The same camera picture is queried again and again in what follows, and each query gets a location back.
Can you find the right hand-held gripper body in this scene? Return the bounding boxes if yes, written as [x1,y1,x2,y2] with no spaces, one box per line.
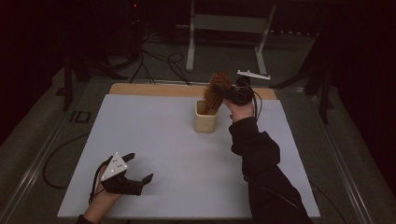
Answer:
[231,69,272,107]

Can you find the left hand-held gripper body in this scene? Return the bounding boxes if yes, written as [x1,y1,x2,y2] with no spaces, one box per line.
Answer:
[100,151,144,197]

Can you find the brown wooden paddle hairbrush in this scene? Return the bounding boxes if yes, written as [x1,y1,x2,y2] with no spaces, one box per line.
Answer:
[200,72,234,116]

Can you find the cream square holder cup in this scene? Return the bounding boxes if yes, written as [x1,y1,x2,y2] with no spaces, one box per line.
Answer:
[193,99,219,134]

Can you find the person's right hand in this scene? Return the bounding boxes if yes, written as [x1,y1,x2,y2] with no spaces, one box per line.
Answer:
[223,98,256,124]

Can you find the person's left hand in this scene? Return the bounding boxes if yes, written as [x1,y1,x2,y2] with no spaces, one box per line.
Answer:
[83,169,123,224]

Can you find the white table mat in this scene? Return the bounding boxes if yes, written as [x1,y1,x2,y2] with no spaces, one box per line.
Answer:
[57,94,321,219]

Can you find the light wooden table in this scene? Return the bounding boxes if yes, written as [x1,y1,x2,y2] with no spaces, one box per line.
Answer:
[108,82,277,101]

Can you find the black tripod stand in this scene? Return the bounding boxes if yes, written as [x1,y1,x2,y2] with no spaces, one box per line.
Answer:
[55,50,129,112]
[269,31,336,125]

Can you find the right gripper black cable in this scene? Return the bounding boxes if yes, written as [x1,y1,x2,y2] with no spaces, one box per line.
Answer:
[242,82,348,224]

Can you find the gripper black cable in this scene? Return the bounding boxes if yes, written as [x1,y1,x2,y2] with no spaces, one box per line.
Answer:
[242,82,348,224]
[88,159,110,205]

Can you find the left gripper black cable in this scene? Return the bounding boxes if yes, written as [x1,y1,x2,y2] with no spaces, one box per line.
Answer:
[88,159,110,205]

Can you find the black tangled background cables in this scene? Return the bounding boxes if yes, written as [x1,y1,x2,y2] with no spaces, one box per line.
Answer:
[130,29,192,87]

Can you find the black floor cable loop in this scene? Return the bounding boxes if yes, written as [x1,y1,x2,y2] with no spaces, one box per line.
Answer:
[42,132,92,190]

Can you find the white metal stand frame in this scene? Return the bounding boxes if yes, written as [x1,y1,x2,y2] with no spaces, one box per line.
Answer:
[185,0,277,77]

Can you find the metal floor rail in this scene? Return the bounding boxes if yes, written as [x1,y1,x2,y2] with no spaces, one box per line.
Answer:
[306,92,375,224]
[0,108,82,224]

